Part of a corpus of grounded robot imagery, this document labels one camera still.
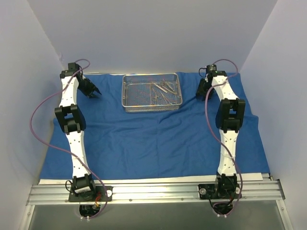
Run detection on steel forceps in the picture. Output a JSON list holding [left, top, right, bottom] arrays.
[[153, 88, 159, 105]]

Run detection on metal mesh instrument tray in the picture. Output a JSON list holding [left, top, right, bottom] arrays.
[[122, 73, 183, 113]]

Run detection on blue surgical wrap cloth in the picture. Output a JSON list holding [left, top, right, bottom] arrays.
[[40, 72, 270, 183]]

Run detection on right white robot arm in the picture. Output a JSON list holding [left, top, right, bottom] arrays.
[[196, 64, 246, 198]]

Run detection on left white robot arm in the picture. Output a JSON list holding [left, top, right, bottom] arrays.
[[55, 62, 101, 201]]

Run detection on steel tweezers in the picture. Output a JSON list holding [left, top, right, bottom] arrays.
[[154, 83, 168, 93]]

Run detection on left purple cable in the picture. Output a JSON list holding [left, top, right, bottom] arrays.
[[29, 58, 113, 219]]

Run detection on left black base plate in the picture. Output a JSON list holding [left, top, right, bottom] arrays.
[[68, 185, 113, 202]]

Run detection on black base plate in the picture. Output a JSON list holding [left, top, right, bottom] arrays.
[[68, 185, 113, 202], [198, 184, 242, 200]]

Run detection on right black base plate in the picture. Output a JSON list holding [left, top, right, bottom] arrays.
[[198, 184, 242, 200]]

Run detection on aluminium front rail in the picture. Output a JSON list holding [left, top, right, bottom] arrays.
[[26, 180, 285, 206]]

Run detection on aluminium rail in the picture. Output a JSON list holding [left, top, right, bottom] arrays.
[[261, 173, 274, 181], [26, 180, 285, 206]]

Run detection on aluminium right side rail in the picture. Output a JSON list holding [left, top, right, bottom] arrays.
[[261, 173, 274, 181]]

